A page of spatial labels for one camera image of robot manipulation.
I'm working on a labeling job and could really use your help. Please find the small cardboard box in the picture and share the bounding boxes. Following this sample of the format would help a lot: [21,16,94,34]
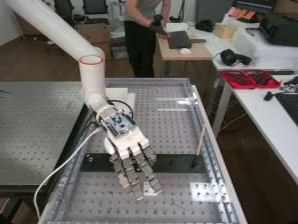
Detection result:
[213,23,237,41]

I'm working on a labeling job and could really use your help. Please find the black keyboard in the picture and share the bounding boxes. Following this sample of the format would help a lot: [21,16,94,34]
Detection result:
[274,92,298,126]

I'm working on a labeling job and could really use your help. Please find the black cable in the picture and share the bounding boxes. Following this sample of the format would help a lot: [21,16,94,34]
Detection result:
[105,99,136,118]

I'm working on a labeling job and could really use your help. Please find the person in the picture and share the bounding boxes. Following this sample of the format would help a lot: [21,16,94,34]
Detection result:
[122,0,173,78]

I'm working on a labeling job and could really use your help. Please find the red tray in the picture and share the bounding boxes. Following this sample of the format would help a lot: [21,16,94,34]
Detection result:
[243,69,282,89]
[219,70,257,90]

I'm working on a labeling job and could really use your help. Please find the white desk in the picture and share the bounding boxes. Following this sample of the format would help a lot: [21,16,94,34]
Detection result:
[211,73,298,185]
[190,26,298,73]

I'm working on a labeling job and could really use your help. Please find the small white box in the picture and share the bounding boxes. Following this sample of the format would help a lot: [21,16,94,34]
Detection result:
[105,87,137,111]

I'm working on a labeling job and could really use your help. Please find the black plate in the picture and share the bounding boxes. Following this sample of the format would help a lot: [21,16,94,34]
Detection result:
[80,152,207,174]

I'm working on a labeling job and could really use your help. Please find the wooden desk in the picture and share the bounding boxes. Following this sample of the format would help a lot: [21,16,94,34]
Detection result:
[157,28,215,78]

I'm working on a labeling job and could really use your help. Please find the black headphones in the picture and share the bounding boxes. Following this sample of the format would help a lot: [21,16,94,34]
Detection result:
[219,48,253,67]

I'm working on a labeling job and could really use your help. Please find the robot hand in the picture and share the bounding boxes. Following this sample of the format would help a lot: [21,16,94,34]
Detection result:
[97,107,163,201]

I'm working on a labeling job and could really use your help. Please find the white cable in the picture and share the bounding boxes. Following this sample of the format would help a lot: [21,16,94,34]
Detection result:
[32,128,104,221]

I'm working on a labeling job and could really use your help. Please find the black bag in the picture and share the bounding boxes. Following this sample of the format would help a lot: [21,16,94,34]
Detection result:
[258,13,298,47]

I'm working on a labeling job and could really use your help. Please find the clear box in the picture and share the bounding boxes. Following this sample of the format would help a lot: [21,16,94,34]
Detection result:
[38,78,247,224]

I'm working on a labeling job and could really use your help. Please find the thin stick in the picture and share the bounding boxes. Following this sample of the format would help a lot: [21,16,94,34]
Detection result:
[190,124,209,168]

